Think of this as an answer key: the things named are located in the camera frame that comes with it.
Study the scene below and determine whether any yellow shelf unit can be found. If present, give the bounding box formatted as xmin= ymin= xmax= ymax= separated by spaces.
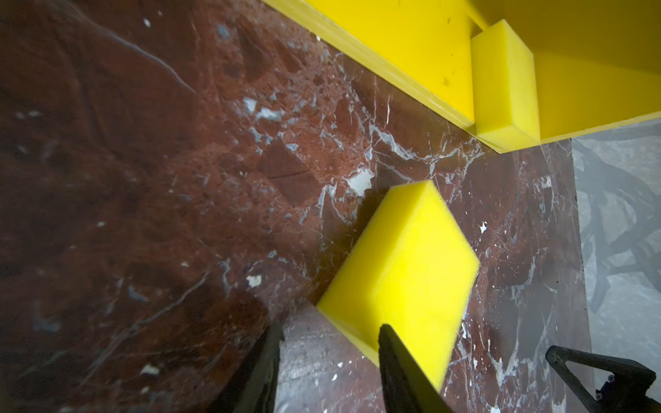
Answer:
xmin=273 ymin=1 xmax=660 ymax=145

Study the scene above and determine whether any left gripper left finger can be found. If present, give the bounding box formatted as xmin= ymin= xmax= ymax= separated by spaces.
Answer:
xmin=207 ymin=323 xmax=284 ymax=413

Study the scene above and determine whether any yellow sponge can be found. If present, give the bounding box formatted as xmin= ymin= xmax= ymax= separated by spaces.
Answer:
xmin=317 ymin=181 xmax=480 ymax=390
xmin=471 ymin=20 xmax=542 ymax=153

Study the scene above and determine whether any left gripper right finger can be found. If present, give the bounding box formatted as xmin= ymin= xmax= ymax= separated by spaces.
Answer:
xmin=378 ymin=325 xmax=452 ymax=413

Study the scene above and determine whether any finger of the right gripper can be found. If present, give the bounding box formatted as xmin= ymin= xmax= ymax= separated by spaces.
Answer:
xmin=546 ymin=345 xmax=660 ymax=412

